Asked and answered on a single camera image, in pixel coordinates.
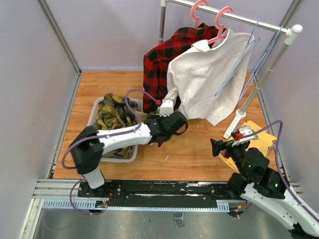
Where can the yellow plaid flannel shirt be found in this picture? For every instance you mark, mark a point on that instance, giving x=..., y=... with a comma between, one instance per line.
x=114, y=114

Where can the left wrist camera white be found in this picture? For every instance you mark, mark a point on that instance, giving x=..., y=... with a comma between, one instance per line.
x=166, y=108

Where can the metal clothes rack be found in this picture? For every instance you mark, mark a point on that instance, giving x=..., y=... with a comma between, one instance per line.
x=290, y=34

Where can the white plastic laundry basket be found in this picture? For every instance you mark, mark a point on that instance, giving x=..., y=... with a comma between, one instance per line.
x=117, y=155

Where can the white shirt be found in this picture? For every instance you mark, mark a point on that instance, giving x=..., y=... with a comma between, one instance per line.
x=194, y=76

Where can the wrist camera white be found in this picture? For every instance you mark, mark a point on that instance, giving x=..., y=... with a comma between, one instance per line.
x=245, y=134
x=166, y=108

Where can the red black plaid shirt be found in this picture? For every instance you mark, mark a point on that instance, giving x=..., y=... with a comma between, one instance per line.
x=156, y=61

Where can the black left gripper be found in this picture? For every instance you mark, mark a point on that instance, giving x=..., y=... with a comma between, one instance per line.
x=160, y=118

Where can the blue wire hanger of grey shirt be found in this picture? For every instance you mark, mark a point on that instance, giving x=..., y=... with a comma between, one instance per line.
x=260, y=63

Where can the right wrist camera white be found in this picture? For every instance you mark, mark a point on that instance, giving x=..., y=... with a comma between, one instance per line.
x=245, y=134

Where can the pink plastic hanger right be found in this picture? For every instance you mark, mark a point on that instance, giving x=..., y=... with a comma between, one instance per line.
x=219, y=26

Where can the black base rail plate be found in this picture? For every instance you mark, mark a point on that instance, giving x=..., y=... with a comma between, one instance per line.
x=162, y=194

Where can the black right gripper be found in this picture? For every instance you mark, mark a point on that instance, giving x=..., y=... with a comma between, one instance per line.
x=219, y=144

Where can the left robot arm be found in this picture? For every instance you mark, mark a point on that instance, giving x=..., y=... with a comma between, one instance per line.
x=90, y=145

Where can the blue wire hanger with plaid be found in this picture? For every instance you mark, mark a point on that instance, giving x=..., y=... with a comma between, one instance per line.
x=242, y=57

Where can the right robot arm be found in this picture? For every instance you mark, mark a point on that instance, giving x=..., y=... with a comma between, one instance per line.
x=263, y=186

